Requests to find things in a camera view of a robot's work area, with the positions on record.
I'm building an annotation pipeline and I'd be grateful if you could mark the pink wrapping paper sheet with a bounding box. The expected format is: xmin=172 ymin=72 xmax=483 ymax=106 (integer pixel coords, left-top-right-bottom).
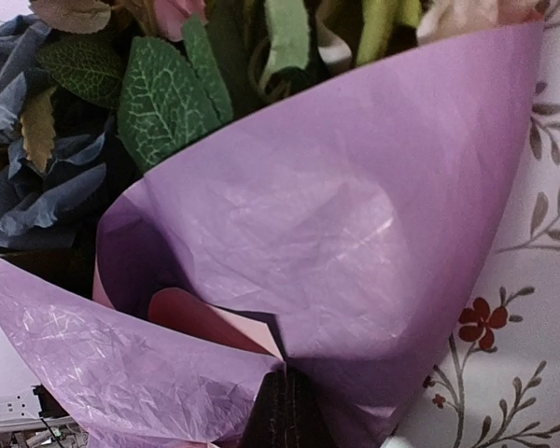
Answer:
xmin=0 ymin=21 xmax=542 ymax=447

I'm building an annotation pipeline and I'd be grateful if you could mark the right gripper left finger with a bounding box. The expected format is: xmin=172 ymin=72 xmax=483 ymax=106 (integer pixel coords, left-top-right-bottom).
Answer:
xmin=249 ymin=371 xmax=287 ymax=447

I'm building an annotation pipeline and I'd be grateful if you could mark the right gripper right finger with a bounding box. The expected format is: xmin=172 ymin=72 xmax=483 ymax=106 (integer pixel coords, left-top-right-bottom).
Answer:
xmin=285 ymin=368 xmax=331 ymax=448

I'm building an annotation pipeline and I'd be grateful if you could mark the front aluminium rail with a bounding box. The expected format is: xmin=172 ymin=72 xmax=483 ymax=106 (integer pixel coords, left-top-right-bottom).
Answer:
xmin=0 ymin=385 xmax=89 ymax=448

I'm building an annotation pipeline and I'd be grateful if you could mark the blue hydrangea stem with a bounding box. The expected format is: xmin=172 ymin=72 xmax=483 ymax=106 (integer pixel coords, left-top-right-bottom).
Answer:
xmin=0 ymin=15 xmax=110 ymax=251

